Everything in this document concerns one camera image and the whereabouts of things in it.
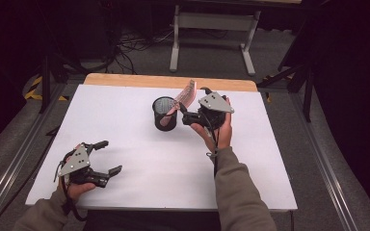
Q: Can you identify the person's left hand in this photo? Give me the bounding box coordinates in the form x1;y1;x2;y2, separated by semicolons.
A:
58;177;96;202

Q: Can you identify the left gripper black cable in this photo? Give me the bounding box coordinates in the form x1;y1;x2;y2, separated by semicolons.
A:
53;153;89;223

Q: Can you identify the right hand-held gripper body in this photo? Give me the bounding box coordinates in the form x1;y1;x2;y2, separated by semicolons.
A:
181;91;235;131

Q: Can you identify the person's right hand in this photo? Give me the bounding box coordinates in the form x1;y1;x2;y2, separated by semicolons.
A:
190;97;234;152

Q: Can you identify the yellow black floor tape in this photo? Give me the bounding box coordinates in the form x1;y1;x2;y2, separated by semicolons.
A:
24;75;69;102

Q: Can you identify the black metal stand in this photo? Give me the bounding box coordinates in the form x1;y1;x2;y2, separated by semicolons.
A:
38;52;90;114
256;62;316;123

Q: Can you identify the pink hairbrush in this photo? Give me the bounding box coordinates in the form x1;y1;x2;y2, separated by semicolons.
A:
159;79;198;127

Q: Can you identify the black mesh pen cup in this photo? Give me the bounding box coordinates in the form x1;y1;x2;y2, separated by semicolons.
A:
151;95;181;132

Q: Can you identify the metal stand frame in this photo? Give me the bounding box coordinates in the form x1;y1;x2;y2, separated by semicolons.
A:
169;0;303;77

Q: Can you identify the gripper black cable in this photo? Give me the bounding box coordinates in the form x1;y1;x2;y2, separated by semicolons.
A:
53;153;89;223
204;120;222;178

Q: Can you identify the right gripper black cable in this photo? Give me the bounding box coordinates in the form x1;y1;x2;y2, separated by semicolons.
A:
204;120;222;178

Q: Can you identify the bundle of floor cables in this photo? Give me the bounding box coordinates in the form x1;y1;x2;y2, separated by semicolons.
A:
107;27;176;75

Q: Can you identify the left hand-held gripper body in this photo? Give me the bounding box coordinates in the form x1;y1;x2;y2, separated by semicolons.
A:
57;142;110;189

